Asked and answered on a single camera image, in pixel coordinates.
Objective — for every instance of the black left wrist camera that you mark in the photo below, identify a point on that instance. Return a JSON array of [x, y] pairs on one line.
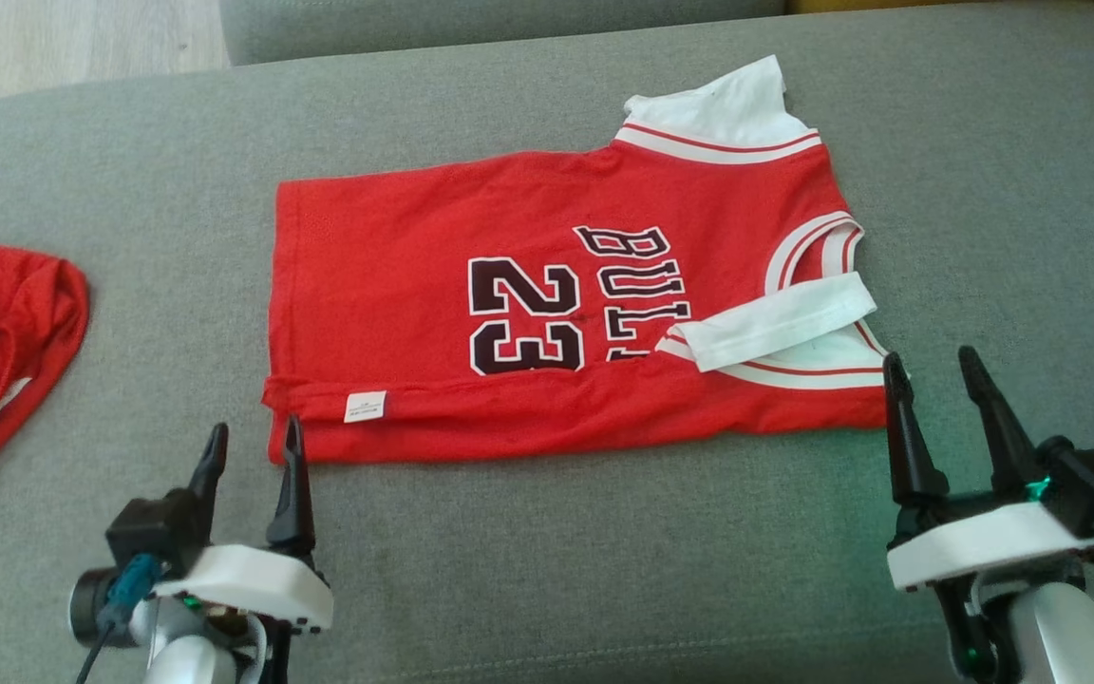
[[143, 541]]

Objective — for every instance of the red mesh basketball shorts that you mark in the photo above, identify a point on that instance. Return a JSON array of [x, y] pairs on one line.
[[6, 342]]

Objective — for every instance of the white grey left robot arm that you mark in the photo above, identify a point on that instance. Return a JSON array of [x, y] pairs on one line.
[[196, 655]]

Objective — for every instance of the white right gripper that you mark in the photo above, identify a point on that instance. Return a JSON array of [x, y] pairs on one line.
[[984, 546]]

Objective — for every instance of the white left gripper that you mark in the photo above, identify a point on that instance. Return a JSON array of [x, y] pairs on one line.
[[253, 584]]

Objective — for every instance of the red Bulls basketball jersey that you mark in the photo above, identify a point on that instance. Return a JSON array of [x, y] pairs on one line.
[[395, 275]]

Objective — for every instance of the large grey sofa seat cushion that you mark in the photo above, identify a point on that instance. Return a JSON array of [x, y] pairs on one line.
[[547, 560]]

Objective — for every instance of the grey sofa back cushion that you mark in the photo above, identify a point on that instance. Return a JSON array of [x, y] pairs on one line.
[[471, 24]]

